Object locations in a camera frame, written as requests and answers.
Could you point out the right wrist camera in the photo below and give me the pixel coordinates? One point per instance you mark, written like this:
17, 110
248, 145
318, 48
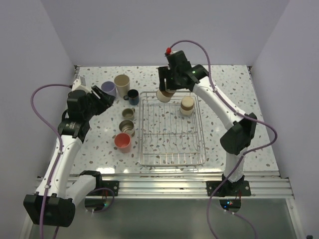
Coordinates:
174, 57

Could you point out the steel cup with handle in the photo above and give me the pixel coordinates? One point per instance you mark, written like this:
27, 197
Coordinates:
127, 126

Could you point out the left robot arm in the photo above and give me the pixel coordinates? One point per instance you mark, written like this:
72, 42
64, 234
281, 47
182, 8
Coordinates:
54, 203

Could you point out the small grey-green mug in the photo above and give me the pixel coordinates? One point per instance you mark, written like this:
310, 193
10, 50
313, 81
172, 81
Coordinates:
128, 113

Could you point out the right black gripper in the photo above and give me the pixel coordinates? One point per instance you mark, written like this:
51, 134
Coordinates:
165, 72

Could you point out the tall beige plastic cup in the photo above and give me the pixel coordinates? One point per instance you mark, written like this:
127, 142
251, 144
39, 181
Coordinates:
122, 83

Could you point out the red plastic cup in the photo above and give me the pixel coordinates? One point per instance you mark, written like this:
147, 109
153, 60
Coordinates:
123, 142

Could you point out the wire dish rack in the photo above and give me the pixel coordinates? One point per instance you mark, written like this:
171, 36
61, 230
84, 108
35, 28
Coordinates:
167, 137

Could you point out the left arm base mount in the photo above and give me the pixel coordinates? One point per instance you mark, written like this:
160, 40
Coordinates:
107, 188

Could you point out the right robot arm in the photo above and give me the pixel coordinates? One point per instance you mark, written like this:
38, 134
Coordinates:
240, 127

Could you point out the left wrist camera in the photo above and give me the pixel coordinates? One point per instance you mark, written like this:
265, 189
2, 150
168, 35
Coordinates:
79, 84

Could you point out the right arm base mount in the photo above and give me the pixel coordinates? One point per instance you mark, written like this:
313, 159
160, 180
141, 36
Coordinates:
228, 189

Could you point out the purple plastic cup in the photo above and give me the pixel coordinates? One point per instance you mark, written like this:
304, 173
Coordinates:
109, 88

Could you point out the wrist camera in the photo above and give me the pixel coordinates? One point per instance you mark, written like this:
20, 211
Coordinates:
79, 84
174, 57

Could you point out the aluminium rail frame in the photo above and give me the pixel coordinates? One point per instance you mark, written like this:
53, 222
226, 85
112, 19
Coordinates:
268, 185

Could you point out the cream brown-banded cup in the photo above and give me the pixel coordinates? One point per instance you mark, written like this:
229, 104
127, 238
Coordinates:
164, 96
187, 106

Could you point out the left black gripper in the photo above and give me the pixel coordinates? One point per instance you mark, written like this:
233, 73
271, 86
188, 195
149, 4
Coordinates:
105, 100

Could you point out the dark blue mug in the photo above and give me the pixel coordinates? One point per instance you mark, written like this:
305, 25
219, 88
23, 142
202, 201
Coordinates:
132, 96

